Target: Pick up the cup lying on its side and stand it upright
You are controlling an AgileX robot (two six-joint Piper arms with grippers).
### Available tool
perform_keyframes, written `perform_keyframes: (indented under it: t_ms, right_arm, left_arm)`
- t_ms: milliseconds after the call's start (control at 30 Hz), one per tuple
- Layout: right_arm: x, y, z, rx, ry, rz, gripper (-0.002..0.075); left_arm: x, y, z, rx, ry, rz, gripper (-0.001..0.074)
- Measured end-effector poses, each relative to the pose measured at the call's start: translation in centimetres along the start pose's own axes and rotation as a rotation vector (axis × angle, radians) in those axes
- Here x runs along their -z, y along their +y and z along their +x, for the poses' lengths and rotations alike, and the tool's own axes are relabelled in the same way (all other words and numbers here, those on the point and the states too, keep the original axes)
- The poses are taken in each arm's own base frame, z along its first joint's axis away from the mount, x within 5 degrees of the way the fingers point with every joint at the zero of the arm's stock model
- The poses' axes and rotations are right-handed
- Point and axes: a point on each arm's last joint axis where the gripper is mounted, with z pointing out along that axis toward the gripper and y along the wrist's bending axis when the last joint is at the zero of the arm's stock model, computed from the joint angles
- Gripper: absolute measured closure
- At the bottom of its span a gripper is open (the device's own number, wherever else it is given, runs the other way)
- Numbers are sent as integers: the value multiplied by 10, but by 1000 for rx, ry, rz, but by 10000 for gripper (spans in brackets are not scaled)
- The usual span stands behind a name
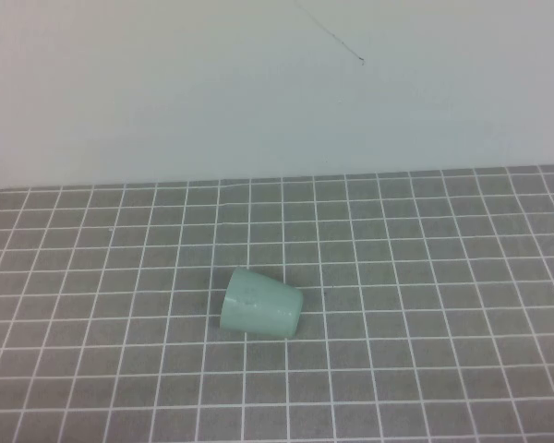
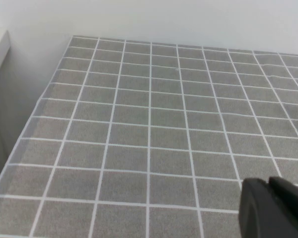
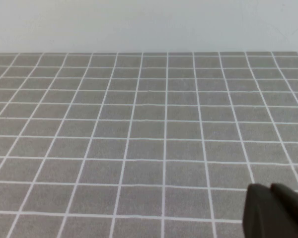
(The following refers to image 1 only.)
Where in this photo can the mint green plastic cup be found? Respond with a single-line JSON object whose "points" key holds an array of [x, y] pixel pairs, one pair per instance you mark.
{"points": [[263, 304]]}

